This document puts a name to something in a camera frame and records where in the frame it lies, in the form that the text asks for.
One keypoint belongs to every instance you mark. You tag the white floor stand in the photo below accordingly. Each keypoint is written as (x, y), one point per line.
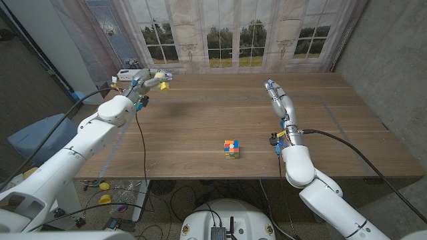
(70, 206)

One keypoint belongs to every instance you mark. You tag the grey electronics module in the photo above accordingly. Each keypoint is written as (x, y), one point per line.
(218, 234)

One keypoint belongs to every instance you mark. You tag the yellow sponge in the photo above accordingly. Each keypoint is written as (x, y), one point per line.
(164, 86)

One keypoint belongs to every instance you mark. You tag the blue plastic chair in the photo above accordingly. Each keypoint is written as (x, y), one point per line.
(33, 136)

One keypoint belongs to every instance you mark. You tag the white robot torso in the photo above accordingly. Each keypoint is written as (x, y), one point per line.
(227, 213)

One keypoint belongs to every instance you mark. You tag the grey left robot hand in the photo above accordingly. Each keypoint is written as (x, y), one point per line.
(143, 80)

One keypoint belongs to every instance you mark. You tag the white table leg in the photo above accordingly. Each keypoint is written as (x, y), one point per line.
(140, 203)

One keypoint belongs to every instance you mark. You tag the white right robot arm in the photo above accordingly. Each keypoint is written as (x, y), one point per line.
(320, 200)

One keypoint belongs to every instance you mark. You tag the black floor device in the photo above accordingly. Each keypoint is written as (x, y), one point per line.
(118, 225)

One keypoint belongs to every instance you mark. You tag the multicoloured puzzle cube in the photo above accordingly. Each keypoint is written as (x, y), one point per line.
(231, 148)

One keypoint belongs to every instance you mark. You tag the black round floor grille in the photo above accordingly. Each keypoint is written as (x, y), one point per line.
(162, 187)

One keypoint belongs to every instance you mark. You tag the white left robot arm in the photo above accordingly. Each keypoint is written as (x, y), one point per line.
(76, 150)

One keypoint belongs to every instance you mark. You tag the printed window backdrop cloth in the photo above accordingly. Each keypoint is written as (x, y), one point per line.
(233, 16)

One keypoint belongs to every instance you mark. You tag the white power strip box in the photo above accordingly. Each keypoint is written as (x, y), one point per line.
(125, 76)

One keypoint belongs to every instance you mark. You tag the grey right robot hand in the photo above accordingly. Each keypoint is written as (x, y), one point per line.
(283, 103)

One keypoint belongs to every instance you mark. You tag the yellow plastic cup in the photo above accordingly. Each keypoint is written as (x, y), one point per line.
(105, 200)

